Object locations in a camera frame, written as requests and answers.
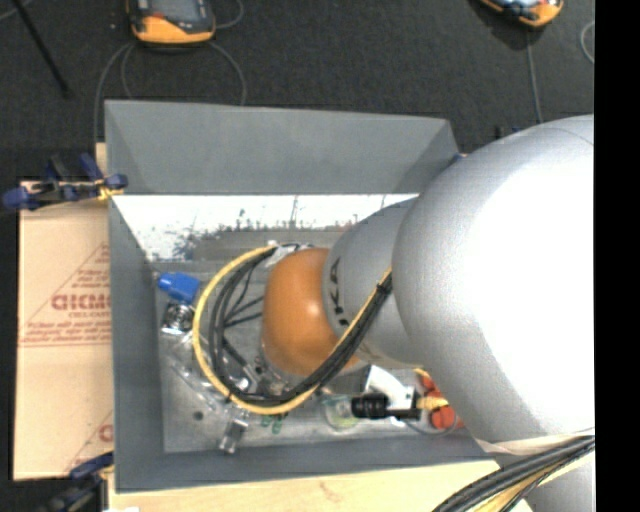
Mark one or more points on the grey metal bin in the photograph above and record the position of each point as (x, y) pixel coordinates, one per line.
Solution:
(260, 155)

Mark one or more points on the clear plastic bottle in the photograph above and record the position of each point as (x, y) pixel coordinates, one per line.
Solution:
(201, 386)

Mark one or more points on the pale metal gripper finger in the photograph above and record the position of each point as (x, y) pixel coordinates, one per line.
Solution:
(231, 438)

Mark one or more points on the green-tinted clear glass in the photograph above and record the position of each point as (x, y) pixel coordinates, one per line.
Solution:
(341, 413)

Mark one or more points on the red-orange toy food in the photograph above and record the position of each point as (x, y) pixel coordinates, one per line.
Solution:
(443, 413)

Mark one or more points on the brown cardboard board red print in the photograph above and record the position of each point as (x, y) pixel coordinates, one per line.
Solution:
(60, 380)

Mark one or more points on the blue bottle cap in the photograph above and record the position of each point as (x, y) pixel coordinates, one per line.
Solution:
(180, 286)

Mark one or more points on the clear glass cup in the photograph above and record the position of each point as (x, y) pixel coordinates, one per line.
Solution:
(178, 318)

